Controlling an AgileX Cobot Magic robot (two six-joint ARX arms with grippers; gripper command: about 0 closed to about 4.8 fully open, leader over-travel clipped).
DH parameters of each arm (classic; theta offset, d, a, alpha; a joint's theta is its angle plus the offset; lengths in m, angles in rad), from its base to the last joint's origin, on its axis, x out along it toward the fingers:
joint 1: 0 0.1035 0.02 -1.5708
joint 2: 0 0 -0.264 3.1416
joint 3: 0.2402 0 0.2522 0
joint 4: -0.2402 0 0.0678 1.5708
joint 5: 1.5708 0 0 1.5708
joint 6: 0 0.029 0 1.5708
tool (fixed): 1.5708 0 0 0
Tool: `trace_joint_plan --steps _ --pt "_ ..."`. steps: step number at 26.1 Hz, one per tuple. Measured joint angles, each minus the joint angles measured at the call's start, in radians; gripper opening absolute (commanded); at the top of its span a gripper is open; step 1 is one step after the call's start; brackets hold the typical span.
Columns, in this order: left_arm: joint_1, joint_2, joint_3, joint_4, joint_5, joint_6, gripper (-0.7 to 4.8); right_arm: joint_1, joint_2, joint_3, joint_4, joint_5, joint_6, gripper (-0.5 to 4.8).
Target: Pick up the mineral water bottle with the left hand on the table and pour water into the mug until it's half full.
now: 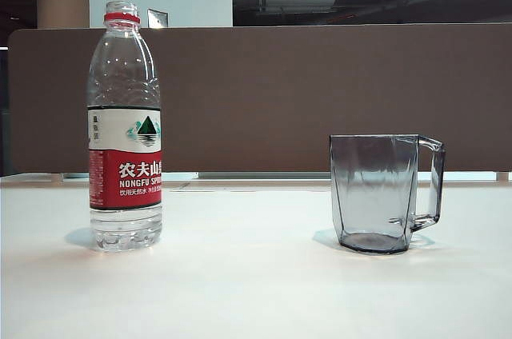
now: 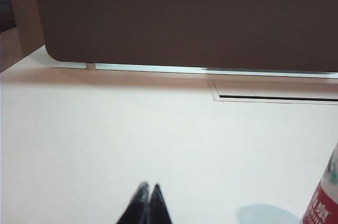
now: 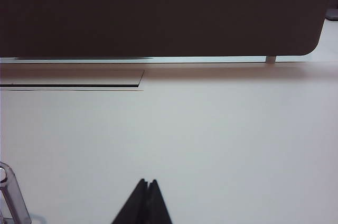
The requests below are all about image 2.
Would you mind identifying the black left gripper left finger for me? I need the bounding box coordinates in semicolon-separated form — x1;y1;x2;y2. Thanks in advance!
116;181;151;224

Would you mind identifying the white desk cable slot cover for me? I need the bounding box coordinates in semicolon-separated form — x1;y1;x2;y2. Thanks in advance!
210;79;338;106

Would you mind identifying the clear red-label water bottle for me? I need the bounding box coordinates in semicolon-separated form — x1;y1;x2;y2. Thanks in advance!
301;141;338;224

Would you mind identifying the brown desk partition screen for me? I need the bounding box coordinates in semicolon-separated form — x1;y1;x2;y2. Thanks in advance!
31;0;338;73

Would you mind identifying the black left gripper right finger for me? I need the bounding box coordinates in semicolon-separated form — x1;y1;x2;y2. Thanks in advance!
148;183;172;224

